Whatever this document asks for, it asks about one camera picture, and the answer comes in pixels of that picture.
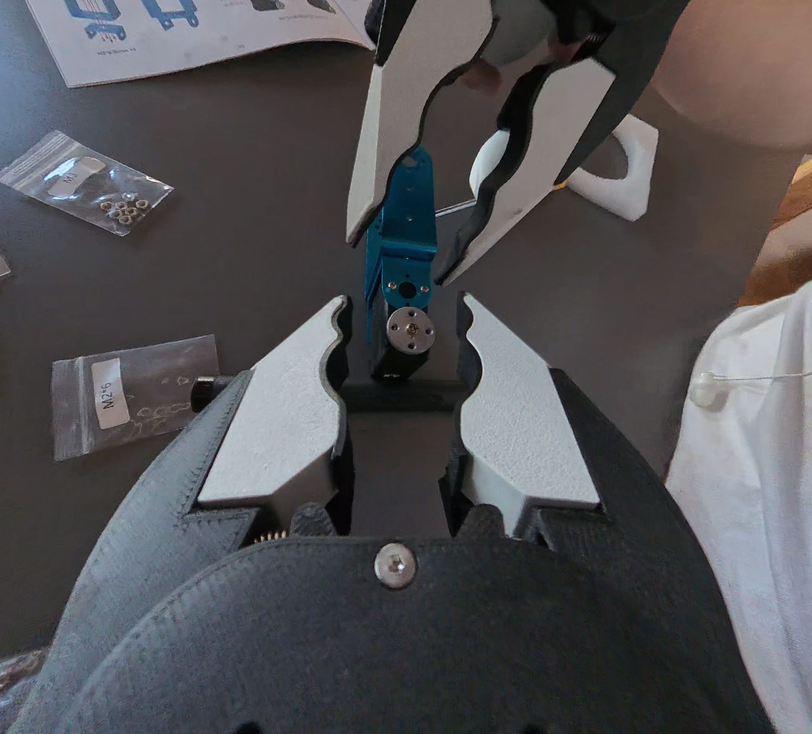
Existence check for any assembly instruction booklet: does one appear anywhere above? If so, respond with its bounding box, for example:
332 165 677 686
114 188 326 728
0 0 403 89

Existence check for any black servo with silver horn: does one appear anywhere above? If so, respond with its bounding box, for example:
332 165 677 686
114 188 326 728
370 303 439 383

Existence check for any labelled clear bag of screws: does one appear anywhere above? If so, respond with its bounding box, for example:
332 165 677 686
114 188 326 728
51 334 219 462

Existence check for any person's white shirt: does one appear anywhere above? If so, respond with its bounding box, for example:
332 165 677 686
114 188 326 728
663 287 812 734

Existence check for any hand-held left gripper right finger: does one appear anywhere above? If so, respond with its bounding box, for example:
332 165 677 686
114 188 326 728
441 292 602 538

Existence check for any dark grey desk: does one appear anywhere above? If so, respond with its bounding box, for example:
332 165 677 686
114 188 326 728
0 0 797 659

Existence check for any brown wooden furniture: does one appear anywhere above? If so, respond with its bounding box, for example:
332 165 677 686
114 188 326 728
739 153 812 307

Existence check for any white cord toggle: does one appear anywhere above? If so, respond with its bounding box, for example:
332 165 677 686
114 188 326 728
690 371 727 410

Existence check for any labelled clear bag of nuts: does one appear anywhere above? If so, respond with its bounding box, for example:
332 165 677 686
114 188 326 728
0 130 175 237

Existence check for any white foam block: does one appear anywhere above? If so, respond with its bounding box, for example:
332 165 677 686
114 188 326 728
566 112 661 222

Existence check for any person's right forearm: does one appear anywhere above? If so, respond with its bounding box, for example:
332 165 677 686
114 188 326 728
647 0 812 151

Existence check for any person's right hand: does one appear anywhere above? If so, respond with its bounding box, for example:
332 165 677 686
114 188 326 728
466 57 505 93

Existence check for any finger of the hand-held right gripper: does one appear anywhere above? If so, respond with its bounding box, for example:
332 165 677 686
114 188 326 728
346 0 502 249
434 57 617 288

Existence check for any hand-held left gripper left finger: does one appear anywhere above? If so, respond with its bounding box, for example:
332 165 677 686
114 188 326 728
197 294 354 513

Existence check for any blue metal bracket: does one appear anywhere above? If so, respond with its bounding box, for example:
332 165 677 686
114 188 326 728
365 145 439 342

